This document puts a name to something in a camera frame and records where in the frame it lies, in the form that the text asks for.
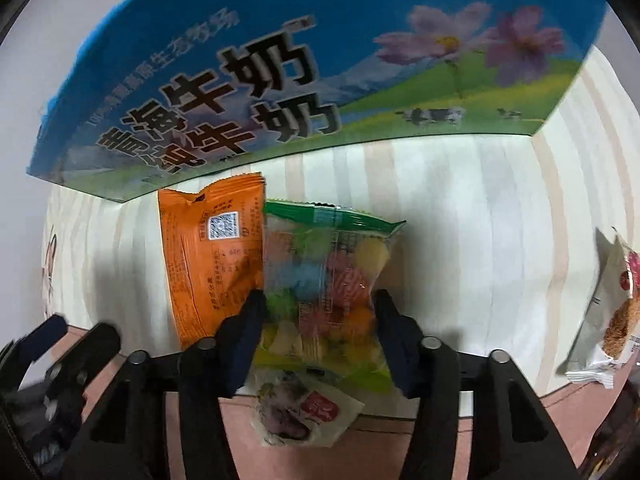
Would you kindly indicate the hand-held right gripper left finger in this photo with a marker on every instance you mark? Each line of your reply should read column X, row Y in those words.
column 246, row 342

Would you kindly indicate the colourful candy bag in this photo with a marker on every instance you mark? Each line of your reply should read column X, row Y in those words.
column 325, row 280

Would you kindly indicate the white snack packet red print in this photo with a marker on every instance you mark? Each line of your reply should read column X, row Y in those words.
column 607, row 320

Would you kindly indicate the blue printed cardboard box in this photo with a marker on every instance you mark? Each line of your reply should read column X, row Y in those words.
column 350, row 35

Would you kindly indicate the orange snack packet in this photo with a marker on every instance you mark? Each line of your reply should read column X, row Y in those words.
column 215, row 270

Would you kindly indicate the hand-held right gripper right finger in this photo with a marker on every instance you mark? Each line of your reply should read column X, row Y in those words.
column 400, row 347

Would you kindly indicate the small white snack packet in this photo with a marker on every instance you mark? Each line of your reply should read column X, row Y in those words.
column 300, row 410

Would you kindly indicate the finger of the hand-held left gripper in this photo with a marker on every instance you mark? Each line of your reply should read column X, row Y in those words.
column 92, row 352
column 42, row 336

